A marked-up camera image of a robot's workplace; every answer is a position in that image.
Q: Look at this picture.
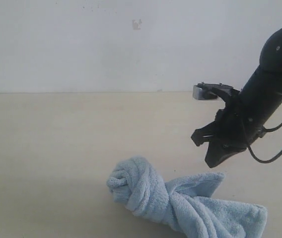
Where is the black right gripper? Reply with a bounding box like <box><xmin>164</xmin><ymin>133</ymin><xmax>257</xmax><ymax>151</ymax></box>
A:
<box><xmin>191</xmin><ymin>90</ymin><xmax>267</xmax><ymax>168</ymax></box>

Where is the light blue fluffy towel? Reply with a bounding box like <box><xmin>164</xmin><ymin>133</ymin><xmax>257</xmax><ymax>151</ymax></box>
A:
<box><xmin>106</xmin><ymin>157</ymin><xmax>268</xmax><ymax>238</ymax></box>

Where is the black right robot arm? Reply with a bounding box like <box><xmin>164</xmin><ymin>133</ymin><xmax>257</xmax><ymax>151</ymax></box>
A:
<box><xmin>191</xmin><ymin>29</ymin><xmax>282</xmax><ymax>168</ymax></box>

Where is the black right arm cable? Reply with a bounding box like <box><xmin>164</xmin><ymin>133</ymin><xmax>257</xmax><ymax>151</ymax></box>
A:
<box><xmin>247</xmin><ymin>98</ymin><xmax>282</xmax><ymax>164</ymax></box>

